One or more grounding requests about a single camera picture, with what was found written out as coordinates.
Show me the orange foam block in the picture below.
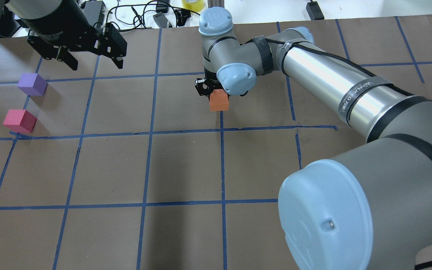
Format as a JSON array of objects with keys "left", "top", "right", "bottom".
[{"left": 209, "top": 89, "right": 229, "bottom": 112}]

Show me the purple foam block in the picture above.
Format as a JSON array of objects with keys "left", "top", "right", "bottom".
[{"left": 17, "top": 73, "right": 48, "bottom": 96}]

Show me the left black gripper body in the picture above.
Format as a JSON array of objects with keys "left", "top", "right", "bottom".
[{"left": 26, "top": 0, "right": 128, "bottom": 60}]

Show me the yellow tape roll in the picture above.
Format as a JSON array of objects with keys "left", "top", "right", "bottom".
[{"left": 181, "top": 0, "right": 205, "bottom": 12}]

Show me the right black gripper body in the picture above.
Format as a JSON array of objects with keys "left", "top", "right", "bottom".
[{"left": 194, "top": 73, "right": 221, "bottom": 97}]

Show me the pink foam block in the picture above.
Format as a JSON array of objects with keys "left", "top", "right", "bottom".
[{"left": 2, "top": 109, "right": 37, "bottom": 134}]

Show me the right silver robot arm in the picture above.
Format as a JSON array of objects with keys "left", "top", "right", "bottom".
[{"left": 195, "top": 6, "right": 432, "bottom": 270}]

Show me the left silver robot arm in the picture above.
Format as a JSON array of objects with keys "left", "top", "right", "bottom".
[{"left": 0, "top": 0, "right": 128, "bottom": 71}]

